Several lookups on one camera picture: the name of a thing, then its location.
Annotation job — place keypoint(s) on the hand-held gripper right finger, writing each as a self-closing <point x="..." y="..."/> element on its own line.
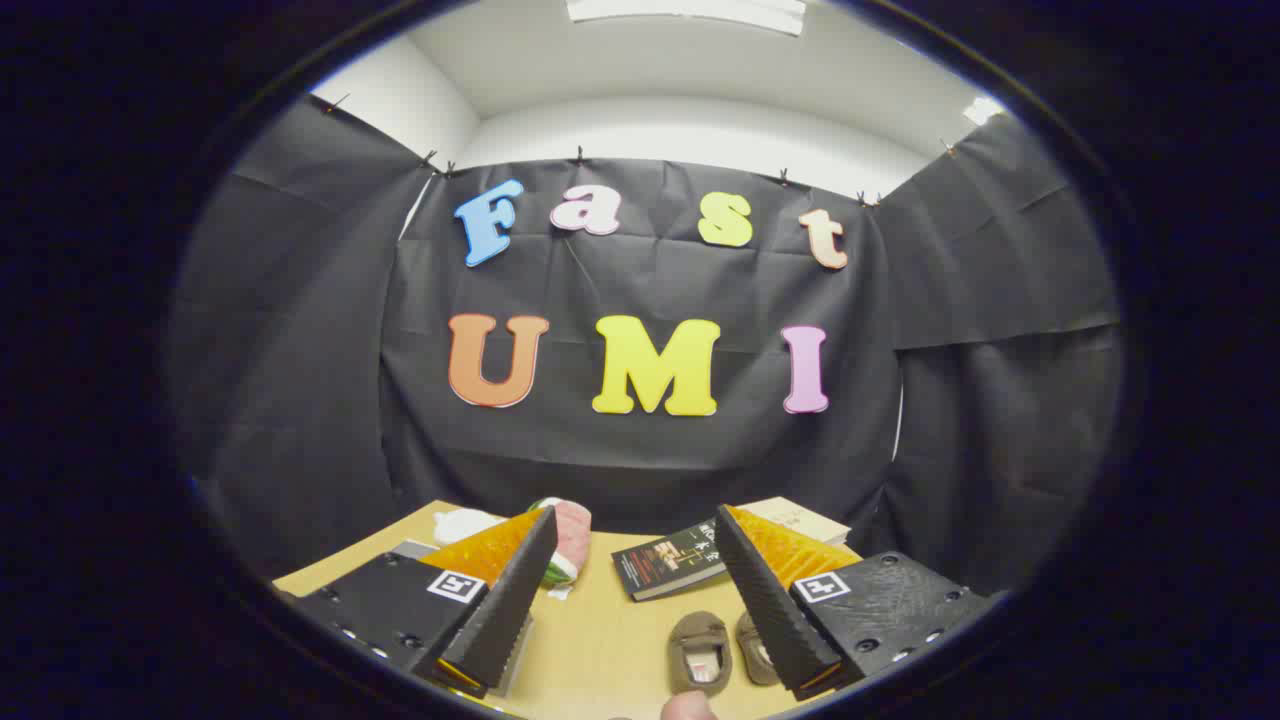
<point x="770" y="610"/>

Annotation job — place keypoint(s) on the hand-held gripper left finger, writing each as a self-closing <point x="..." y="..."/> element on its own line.
<point x="505" y="620"/>

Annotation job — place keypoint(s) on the cream fabric storage box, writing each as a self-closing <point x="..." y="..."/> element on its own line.
<point x="518" y="655"/>

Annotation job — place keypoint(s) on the brown fuzzy shoe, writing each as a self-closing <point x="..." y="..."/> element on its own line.
<point x="700" y="640"/>
<point x="752" y="650"/>

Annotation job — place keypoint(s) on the white plush toy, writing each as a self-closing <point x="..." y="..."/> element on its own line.
<point x="462" y="524"/>

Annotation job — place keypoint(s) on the watermelon slice plush toy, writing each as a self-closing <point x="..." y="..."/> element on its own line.
<point x="574" y="535"/>

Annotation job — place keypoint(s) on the black cover book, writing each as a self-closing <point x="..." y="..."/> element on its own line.
<point x="665" y="565"/>

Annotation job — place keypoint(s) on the black backdrop cloth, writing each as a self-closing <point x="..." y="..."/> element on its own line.
<point x="650" y="460"/>

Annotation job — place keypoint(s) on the small ceiling light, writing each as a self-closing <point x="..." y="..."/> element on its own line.
<point x="983" y="110"/>

